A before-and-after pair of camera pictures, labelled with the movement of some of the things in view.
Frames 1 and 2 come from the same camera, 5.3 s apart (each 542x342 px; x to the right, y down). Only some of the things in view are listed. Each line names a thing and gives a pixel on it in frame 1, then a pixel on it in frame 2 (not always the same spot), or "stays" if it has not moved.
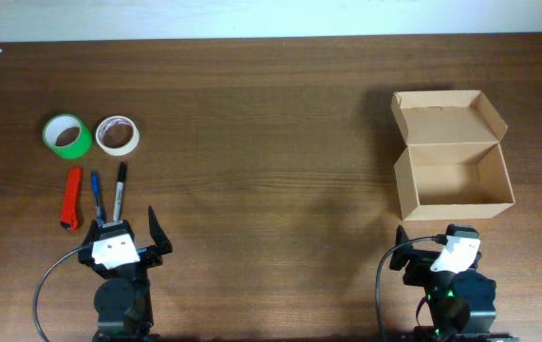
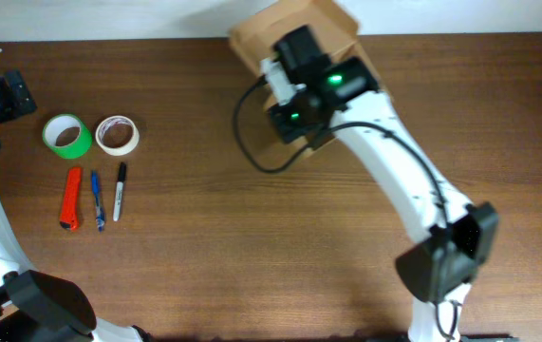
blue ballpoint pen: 95,177 stays
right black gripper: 420,261 -> 288,129
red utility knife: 69,211 stays
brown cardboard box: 454,167 -> 254,39
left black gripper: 151,254 -> 7,107
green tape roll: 66,136 stays
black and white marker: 119,195 stays
